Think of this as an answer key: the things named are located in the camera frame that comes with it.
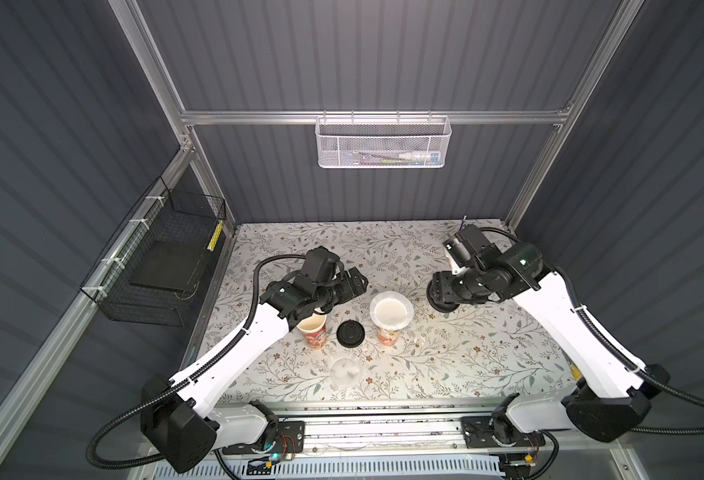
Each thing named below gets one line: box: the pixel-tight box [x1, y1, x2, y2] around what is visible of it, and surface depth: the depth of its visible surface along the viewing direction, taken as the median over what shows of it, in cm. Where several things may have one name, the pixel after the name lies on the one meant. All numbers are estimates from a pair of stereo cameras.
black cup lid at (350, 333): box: [336, 319, 365, 349], surface depth 92 cm
